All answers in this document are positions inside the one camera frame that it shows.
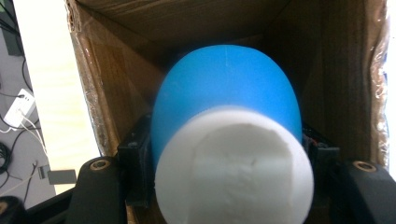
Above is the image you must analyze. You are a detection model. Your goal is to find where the white power strip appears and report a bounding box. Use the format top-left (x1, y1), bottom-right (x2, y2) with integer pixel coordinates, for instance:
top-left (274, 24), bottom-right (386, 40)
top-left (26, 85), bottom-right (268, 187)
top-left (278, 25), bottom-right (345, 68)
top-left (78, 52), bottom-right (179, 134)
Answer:
top-left (2, 88), bottom-right (37, 129)

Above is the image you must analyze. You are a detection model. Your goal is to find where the grey tape piece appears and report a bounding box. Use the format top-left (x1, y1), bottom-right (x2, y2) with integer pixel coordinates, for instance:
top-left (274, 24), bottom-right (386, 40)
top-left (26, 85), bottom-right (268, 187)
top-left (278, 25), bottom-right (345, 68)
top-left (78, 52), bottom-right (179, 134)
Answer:
top-left (37, 164), bottom-right (78, 186)

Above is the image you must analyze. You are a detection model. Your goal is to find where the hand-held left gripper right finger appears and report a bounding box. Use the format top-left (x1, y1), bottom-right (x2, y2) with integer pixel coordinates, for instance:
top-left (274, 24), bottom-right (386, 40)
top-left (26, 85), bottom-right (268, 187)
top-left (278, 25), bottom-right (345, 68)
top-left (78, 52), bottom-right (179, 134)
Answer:
top-left (300, 123), bottom-right (341, 188)

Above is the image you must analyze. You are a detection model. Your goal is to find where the blue cardboard box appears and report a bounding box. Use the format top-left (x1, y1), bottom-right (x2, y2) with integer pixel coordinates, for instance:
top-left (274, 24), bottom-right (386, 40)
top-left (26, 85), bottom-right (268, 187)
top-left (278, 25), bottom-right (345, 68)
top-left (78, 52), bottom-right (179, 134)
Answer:
top-left (64, 0), bottom-right (390, 224)

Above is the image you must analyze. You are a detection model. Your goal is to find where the tangle of black cables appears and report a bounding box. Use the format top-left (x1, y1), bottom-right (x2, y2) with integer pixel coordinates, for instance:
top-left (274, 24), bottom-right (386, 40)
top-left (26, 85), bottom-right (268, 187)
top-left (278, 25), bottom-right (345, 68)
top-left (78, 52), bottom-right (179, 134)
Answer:
top-left (0, 52), bottom-right (48, 200)

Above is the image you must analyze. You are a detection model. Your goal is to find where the blue bottle with white cap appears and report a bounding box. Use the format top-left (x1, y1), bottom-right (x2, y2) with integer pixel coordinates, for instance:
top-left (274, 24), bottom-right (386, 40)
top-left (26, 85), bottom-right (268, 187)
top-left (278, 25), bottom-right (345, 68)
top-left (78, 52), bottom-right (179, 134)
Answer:
top-left (149, 44), bottom-right (316, 224)

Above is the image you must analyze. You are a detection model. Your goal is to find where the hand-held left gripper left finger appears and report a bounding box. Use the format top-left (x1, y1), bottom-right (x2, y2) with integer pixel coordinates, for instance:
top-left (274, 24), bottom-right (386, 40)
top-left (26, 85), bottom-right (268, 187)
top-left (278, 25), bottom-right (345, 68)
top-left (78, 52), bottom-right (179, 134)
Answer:
top-left (117, 113), bottom-right (155, 209)

